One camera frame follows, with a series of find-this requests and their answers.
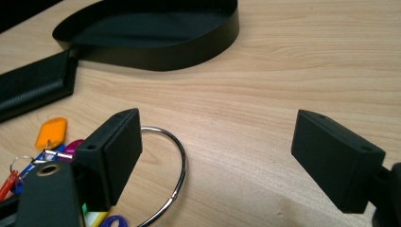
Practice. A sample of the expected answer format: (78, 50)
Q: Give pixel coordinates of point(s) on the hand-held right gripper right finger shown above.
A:
(331, 157)

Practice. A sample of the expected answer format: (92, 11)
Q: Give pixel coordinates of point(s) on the magenta plastic key tag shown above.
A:
(73, 147)

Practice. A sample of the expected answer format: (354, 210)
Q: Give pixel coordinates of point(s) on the red plastic key tag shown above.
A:
(8, 186)

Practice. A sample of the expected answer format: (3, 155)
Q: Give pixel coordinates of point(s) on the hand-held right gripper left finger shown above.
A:
(113, 157)

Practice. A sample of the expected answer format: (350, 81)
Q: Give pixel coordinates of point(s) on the blue plastic key tag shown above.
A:
(38, 159)

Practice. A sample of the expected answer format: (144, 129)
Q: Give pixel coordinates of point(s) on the black oval tray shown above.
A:
(151, 31)

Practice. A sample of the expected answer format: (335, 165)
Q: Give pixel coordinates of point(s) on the orange plastic key tag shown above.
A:
(52, 130)

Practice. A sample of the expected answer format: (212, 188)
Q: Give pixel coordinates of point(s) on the purple plastic key tag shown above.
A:
(110, 222)

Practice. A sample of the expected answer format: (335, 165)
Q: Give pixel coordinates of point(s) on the yellow plastic key tag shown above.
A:
(96, 219)

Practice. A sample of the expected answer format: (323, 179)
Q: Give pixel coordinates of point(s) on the black leather case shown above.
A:
(31, 85)

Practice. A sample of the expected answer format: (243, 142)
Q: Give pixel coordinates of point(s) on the dark flat object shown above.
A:
(19, 11)

